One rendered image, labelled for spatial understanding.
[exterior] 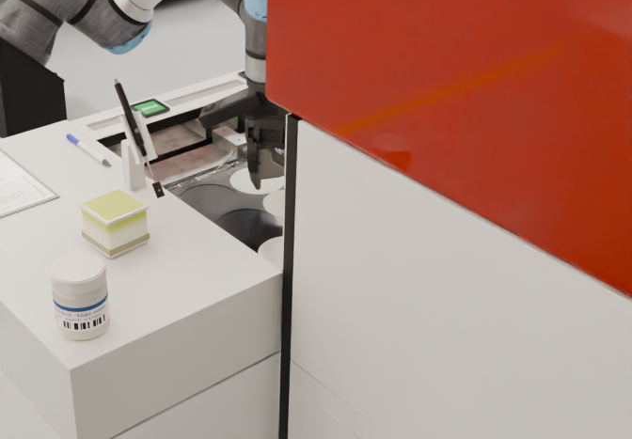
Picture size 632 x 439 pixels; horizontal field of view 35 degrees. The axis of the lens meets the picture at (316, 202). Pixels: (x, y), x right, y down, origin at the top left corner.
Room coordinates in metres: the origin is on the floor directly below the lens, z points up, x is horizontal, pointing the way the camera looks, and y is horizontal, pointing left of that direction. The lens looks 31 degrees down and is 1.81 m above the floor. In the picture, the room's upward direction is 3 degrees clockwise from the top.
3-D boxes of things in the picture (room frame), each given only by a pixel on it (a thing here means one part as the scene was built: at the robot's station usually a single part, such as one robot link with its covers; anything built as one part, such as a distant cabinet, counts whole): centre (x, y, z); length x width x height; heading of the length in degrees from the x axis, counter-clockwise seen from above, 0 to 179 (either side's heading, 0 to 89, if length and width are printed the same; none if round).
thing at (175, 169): (1.70, 0.23, 0.87); 0.36 x 0.08 x 0.03; 133
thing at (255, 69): (1.52, 0.09, 1.16); 0.08 x 0.08 x 0.05
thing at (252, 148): (1.50, 0.11, 1.02); 0.05 x 0.02 x 0.09; 175
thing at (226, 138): (1.75, 0.17, 0.89); 0.08 x 0.03 x 0.03; 43
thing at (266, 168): (1.51, 0.09, 0.97); 0.06 x 0.03 x 0.09; 85
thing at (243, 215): (1.52, 0.03, 0.90); 0.34 x 0.34 x 0.01; 43
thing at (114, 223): (1.27, 0.30, 1.00); 0.07 x 0.07 x 0.07; 46
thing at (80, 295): (1.07, 0.30, 1.01); 0.07 x 0.07 x 0.10
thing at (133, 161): (1.43, 0.29, 1.03); 0.06 x 0.04 x 0.13; 43
